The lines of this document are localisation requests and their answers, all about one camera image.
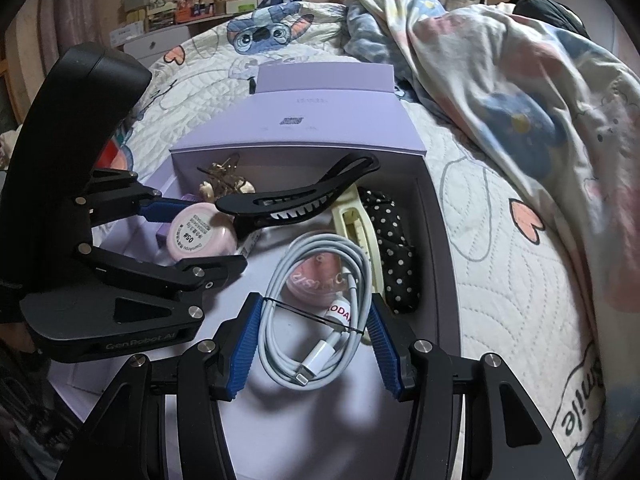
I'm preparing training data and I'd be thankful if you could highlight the crumpled white cloth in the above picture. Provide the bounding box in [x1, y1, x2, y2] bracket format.
[0, 130, 21, 168]

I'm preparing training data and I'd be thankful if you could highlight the black hair clip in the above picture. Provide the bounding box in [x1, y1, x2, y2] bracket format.
[216, 152, 381, 241]

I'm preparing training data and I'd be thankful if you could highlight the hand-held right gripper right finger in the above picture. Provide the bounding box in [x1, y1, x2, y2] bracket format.
[367, 294, 576, 480]

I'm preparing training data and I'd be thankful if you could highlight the lavender cardboard box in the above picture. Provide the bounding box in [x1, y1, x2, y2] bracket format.
[47, 62, 463, 480]

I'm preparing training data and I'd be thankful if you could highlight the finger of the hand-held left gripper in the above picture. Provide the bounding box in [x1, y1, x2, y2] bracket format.
[75, 170, 201, 223]
[77, 245, 249, 328]

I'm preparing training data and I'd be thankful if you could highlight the pastel floral duvet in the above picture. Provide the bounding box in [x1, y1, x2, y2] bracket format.
[345, 0, 640, 321]

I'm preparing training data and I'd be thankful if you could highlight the cream hair claw clip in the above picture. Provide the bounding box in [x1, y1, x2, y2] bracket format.
[331, 185, 388, 296]

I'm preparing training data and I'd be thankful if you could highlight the small purple carton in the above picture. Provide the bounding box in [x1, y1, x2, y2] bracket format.
[155, 192, 261, 263]

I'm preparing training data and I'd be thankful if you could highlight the white charging cable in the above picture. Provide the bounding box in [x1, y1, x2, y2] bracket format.
[262, 232, 378, 390]

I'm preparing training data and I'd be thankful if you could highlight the white drawer cabinet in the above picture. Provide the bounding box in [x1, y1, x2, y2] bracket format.
[122, 25, 193, 66]

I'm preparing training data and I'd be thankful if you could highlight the pale pink round jar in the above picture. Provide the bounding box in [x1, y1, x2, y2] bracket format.
[167, 204, 236, 263]

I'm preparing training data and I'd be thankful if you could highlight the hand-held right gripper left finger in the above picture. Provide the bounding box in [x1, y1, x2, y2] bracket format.
[75, 294, 266, 480]

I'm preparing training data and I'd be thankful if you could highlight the black polka dot scrunchie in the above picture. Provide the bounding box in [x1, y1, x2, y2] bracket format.
[360, 187, 418, 316]

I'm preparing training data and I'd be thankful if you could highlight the pink round blush compact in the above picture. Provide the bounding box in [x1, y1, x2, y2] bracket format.
[285, 252, 351, 311]

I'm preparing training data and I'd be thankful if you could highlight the black garment pile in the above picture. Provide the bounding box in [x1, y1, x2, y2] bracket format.
[515, 0, 591, 41]

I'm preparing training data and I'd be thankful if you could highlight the gold beaded hair clip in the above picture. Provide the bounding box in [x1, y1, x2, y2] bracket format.
[196, 156, 256, 198]

